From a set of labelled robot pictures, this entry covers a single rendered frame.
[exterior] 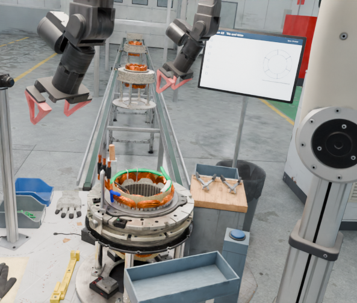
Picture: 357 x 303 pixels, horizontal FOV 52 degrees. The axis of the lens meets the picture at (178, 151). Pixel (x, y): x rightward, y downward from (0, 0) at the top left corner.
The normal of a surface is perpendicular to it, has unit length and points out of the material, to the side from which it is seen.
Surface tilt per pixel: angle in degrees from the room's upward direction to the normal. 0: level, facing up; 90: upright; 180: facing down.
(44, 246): 0
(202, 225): 90
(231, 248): 90
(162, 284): 0
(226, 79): 83
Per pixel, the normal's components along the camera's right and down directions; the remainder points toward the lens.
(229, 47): -0.33, 0.19
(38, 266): 0.10, -0.93
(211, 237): -0.07, 0.36
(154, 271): 0.39, 0.37
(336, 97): -0.51, 0.56
